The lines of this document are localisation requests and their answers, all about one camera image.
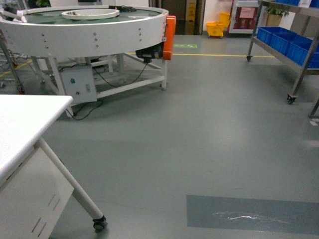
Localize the steel wheeled cart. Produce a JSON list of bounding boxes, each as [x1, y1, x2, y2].
[[246, 0, 319, 105]]

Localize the white table frame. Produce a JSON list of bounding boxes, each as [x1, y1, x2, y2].
[[0, 95, 107, 239]]

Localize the white control box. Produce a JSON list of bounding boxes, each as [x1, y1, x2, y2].
[[60, 65, 97, 104]]

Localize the yellow mop bucket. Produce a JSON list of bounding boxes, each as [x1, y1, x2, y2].
[[206, 12, 231, 38]]

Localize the blue crates on cart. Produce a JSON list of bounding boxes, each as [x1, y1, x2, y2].
[[257, 27, 313, 66]]

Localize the white round conveyor table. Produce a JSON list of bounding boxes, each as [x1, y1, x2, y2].
[[0, 5, 168, 105]]

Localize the orange guard panel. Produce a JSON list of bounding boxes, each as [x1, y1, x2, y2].
[[163, 15, 176, 60]]

